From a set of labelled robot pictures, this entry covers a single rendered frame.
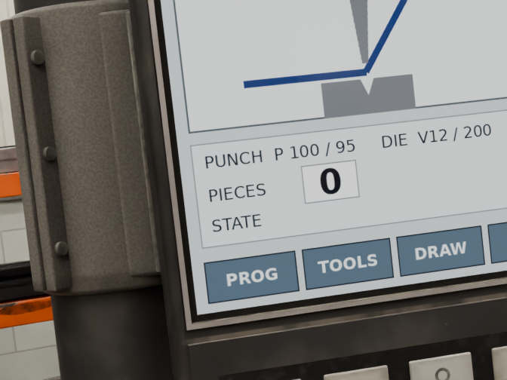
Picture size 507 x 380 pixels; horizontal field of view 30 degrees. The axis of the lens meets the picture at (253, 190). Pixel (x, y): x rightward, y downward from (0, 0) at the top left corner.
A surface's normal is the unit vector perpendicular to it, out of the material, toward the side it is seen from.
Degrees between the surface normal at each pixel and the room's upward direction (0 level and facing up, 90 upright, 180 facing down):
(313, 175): 90
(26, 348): 90
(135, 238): 90
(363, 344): 90
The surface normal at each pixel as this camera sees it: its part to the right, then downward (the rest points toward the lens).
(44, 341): 0.32, 0.01
